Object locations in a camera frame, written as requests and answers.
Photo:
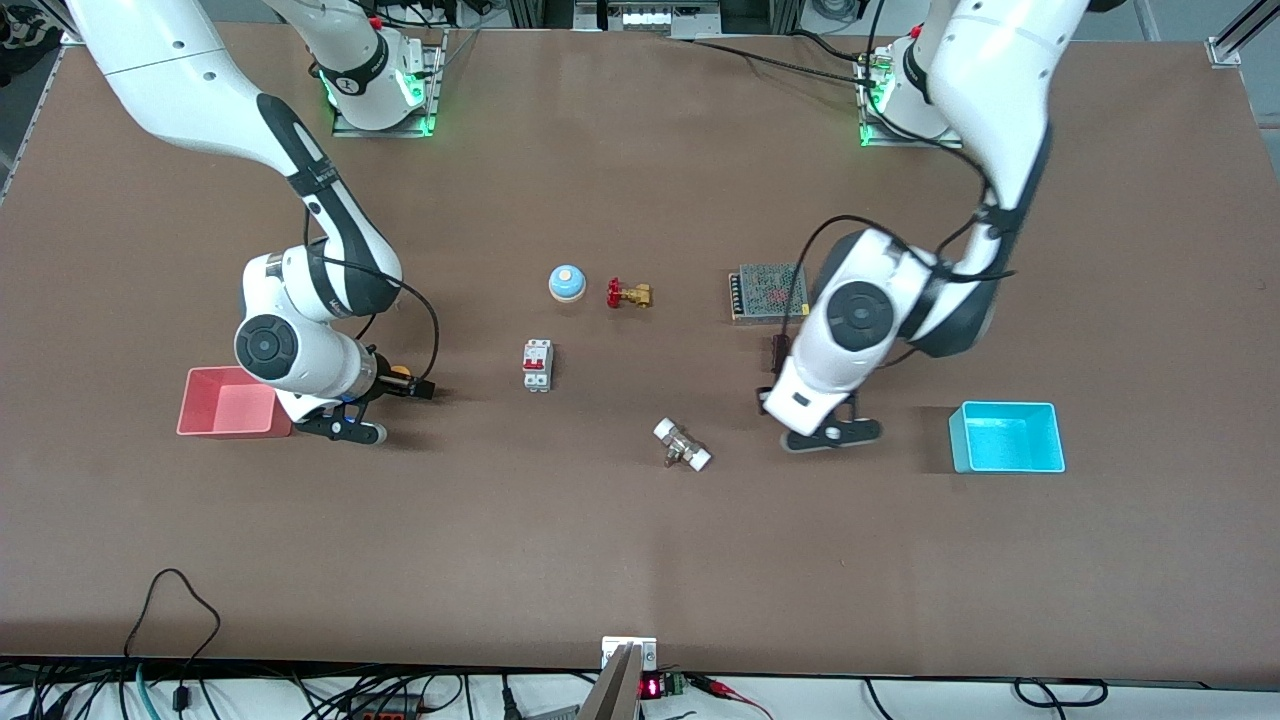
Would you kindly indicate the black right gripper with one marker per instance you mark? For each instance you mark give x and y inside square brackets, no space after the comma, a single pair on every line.
[389,381]

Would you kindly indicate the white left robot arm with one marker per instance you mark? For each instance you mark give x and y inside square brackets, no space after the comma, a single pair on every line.
[1000,80]

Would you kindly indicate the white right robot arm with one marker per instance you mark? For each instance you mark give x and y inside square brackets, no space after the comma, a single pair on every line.
[170,80]

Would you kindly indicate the white circuit breaker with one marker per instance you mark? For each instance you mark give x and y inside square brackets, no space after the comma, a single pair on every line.
[537,365]

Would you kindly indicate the blue round bell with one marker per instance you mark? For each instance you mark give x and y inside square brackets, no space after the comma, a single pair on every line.
[567,283]

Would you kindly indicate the red plastic box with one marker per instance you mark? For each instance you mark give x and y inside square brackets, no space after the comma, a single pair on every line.
[225,405]

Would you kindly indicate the white capped metal fitting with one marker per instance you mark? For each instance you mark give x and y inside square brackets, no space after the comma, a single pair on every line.
[682,445]

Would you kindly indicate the black orange power strip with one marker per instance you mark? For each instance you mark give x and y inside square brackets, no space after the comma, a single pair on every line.
[385,710]

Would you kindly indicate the metal mesh power supply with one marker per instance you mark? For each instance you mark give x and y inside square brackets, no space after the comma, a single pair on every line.
[765,292]

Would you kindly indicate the dark brown small block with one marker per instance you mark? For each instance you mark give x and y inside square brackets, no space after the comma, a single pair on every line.
[778,350]

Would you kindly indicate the red digit display module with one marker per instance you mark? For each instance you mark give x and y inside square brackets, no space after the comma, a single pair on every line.
[652,687]

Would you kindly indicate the red clip lead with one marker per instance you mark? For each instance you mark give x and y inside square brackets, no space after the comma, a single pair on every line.
[722,688]

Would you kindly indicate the grey electronics box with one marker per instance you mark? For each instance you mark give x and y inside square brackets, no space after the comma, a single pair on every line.
[645,18]

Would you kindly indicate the cyan plastic box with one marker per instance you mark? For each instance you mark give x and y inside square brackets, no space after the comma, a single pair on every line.
[1005,440]

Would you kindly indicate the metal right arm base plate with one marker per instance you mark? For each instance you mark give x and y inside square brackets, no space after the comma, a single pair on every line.
[434,90]

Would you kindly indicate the white mounting bracket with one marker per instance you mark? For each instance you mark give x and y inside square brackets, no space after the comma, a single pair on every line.
[646,655]

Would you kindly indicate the grey aluminium camera post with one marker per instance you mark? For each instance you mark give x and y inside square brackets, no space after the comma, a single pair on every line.
[615,695]

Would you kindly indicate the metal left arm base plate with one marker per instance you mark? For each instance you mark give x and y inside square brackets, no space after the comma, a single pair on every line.
[870,135]

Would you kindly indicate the aluminium corner bracket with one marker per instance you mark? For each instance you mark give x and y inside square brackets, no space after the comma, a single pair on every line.
[1222,52]

